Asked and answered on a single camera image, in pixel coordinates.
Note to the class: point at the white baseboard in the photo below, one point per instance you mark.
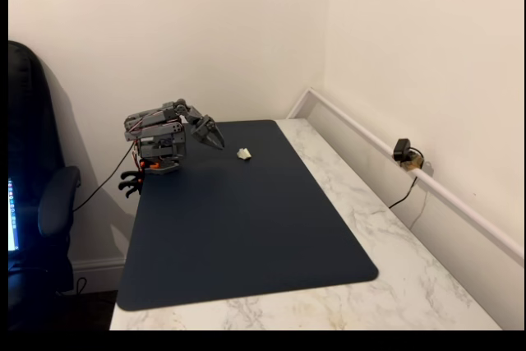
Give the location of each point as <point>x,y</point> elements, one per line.
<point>98,269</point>

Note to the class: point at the grey SO-100 robot arm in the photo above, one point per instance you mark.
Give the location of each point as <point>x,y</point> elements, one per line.
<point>158,133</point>

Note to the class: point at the dark blue desk mat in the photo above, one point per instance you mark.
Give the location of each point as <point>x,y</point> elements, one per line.
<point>246,223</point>

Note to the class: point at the laptop with lit screen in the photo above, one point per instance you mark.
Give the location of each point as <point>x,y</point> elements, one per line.
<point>13,215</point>

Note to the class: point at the black office chair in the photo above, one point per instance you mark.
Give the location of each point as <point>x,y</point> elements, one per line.
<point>37,141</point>

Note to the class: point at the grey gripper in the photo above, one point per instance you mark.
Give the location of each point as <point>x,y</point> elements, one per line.
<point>204,131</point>

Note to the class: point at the black clamp with orange pad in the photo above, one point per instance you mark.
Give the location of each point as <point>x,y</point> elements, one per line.
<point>130,190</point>
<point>130,175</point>

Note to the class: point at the tan webcam mount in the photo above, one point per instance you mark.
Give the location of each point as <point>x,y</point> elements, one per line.
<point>413,163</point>

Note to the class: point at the black webcam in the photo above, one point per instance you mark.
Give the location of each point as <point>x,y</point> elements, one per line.
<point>400,149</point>

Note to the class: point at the white plastic printed part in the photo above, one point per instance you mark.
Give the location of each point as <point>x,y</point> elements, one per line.
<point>244,154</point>

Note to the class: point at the white wall ledge rail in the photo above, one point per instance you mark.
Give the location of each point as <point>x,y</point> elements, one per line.
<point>411,170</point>

